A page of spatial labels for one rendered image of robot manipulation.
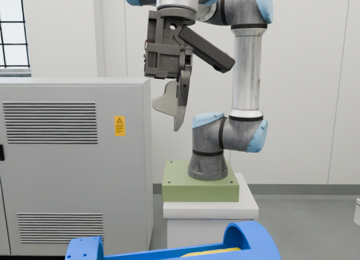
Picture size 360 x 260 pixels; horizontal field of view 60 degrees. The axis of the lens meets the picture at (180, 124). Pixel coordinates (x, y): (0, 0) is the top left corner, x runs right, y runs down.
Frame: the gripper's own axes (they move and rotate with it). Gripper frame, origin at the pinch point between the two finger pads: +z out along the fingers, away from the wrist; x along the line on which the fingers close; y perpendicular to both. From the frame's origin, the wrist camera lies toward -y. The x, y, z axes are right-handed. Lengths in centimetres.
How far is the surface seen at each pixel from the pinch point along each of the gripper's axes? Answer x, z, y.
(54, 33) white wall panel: -262, -62, 90
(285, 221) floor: -228, 107, -147
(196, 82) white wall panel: -278, -27, -55
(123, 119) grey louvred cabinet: -164, 10, 17
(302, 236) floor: -202, 110, -151
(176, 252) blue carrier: -27.4, 38.3, -5.7
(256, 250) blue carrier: -7.2, 27.6, -20.4
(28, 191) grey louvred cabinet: -183, 70, 84
